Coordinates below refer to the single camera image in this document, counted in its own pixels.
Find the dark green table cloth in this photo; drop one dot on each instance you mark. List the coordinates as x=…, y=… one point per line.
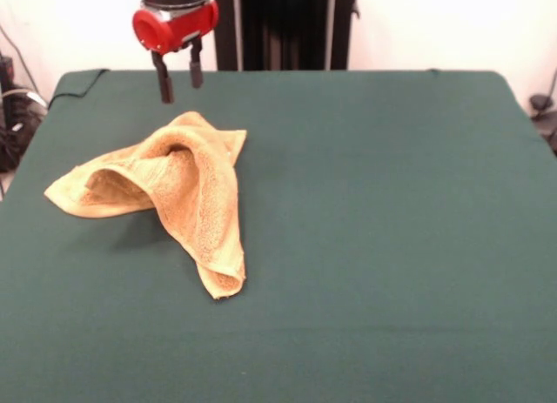
x=391, y=246

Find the tan terry cloth towel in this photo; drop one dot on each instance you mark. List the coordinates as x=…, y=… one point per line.
x=209, y=211

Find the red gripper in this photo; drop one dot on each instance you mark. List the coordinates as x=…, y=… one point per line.
x=174, y=28

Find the black metal stand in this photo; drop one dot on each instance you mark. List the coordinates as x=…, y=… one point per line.
x=283, y=28

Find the black plug adapter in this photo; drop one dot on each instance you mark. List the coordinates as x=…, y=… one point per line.
x=539, y=102

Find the black power strip red switch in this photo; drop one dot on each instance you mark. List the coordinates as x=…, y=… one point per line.
x=6, y=72

